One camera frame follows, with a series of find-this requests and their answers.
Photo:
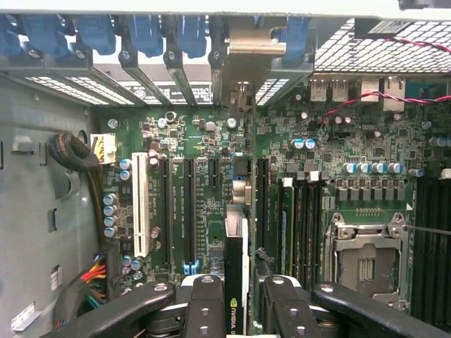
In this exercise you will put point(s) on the metal CPU socket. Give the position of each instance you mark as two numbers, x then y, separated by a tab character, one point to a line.
366	260

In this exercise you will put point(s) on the blue slot retention clip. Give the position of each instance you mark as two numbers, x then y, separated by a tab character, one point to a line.
145	35
192	35
44	35
7	35
95	33
294	38

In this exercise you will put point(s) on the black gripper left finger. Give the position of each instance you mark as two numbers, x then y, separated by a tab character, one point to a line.
206	310

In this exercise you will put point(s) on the white expansion slot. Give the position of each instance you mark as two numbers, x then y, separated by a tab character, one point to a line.
141	204

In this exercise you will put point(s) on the green motherboard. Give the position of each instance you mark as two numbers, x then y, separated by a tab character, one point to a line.
197	141

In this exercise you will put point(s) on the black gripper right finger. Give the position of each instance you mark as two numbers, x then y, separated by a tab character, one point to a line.
289	310

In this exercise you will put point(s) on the black open PC case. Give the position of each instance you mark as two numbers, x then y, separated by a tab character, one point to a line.
42	105

